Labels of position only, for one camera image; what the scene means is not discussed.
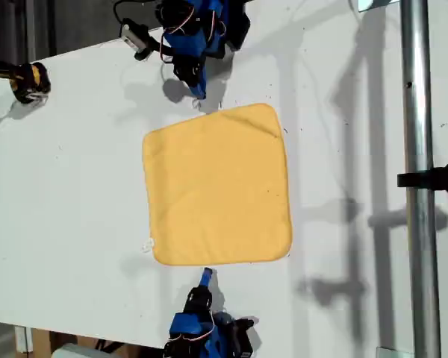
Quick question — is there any yellow microfibre towel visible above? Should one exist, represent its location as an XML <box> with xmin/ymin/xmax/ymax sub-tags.
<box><xmin>140</xmin><ymin>103</ymin><xmax>294</xmax><ymax>266</ymax></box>

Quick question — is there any white container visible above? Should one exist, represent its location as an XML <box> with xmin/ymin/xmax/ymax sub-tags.
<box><xmin>51</xmin><ymin>342</ymin><xmax>102</xmax><ymax>358</ymax></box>

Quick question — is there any black yellow table clamp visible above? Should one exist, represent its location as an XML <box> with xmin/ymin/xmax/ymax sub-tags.
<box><xmin>0</xmin><ymin>55</ymin><xmax>52</xmax><ymax>105</ymax></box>

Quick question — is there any brown cardboard box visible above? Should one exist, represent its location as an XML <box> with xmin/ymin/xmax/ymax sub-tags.
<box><xmin>29</xmin><ymin>327</ymin><xmax>165</xmax><ymax>358</ymax></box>

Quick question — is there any white table leg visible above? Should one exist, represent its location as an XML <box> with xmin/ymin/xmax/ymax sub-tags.
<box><xmin>14</xmin><ymin>326</ymin><xmax>34</xmax><ymax>354</ymax></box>

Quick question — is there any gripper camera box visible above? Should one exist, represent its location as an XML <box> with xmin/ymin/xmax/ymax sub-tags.
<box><xmin>119</xmin><ymin>17</ymin><xmax>152</xmax><ymax>53</ymax></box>
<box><xmin>229</xmin><ymin>316</ymin><xmax>255</xmax><ymax>357</ymax></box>

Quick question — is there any black camera cable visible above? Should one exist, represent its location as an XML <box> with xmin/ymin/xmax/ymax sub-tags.
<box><xmin>113</xmin><ymin>0</ymin><xmax>160</xmax><ymax>22</ymax></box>

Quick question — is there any steel post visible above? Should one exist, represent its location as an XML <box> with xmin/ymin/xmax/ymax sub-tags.
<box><xmin>399</xmin><ymin>0</ymin><xmax>442</xmax><ymax>358</ymax></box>

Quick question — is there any black post clamp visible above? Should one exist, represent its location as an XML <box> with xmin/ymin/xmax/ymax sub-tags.
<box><xmin>396</xmin><ymin>158</ymin><xmax>448</xmax><ymax>197</ymax></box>

